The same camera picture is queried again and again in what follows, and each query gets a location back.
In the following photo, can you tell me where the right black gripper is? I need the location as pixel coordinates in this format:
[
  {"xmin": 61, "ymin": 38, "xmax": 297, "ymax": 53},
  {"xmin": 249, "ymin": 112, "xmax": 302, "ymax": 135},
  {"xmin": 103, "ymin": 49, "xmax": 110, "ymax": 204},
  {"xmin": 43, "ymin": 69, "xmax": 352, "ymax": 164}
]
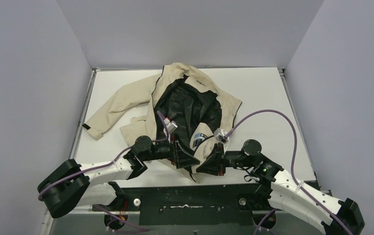
[{"xmin": 197, "ymin": 142, "xmax": 256, "ymax": 176}]

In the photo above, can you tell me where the beige jacket with black lining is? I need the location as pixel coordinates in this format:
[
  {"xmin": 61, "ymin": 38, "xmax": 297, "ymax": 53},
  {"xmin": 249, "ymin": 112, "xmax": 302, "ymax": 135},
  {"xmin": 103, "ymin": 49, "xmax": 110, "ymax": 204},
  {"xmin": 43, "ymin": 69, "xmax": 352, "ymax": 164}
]
[{"xmin": 83, "ymin": 63, "xmax": 242, "ymax": 177}]

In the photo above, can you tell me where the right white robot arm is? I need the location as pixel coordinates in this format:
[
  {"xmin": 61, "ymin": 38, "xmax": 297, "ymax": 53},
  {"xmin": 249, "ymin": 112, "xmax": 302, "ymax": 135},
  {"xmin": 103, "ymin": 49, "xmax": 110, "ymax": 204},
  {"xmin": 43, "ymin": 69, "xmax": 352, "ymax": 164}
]
[{"xmin": 193, "ymin": 138, "xmax": 365, "ymax": 235}]

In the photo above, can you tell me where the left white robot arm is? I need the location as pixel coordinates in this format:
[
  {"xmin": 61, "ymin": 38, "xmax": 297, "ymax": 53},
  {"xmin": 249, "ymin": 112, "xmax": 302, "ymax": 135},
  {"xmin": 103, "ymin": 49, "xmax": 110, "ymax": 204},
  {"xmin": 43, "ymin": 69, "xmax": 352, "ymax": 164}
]
[{"xmin": 38, "ymin": 135, "xmax": 200, "ymax": 218}]

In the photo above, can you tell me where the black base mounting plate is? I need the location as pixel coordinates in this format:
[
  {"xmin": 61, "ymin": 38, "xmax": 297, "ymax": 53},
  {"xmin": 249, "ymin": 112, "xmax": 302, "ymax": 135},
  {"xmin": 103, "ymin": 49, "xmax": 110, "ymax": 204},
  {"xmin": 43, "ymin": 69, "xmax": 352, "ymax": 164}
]
[{"xmin": 98, "ymin": 183, "xmax": 271, "ymax": 226}]

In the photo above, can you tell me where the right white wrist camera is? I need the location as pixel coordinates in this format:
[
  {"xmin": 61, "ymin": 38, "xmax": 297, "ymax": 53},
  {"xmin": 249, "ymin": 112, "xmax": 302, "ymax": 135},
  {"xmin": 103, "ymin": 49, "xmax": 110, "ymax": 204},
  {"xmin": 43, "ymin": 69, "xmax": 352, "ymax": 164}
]
[{"xmin": 213, "ymin": 128, "xmax": 230, "ymax": 144}]

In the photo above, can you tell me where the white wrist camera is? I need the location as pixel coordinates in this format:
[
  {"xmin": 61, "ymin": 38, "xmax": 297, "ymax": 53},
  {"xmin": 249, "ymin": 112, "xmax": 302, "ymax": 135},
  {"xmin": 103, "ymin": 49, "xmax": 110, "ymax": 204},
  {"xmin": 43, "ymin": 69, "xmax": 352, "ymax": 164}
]
[
  {"xmin": 164, "ymin": 118, "xmax": 178, "ymax": 134},
  {"xmin": 213, "ymin": 128, "xmax": 230, "ymax": 144}
]

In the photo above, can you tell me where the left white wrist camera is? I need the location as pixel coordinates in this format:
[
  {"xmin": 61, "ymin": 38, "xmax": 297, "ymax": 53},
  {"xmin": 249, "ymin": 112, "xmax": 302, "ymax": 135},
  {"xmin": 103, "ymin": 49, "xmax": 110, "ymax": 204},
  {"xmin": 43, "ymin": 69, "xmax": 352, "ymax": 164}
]
[{"xmin": 164, "ymin": 118, "xmax": 178, "ymax": 134}]

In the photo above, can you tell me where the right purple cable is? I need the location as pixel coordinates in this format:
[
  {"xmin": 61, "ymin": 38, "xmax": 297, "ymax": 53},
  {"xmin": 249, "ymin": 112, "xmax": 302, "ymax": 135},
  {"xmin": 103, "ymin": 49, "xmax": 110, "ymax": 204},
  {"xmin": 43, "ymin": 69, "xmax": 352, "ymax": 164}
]
[{"xmin": 224, "ymin": 109, "xmax": 354, "ymax": 235}]

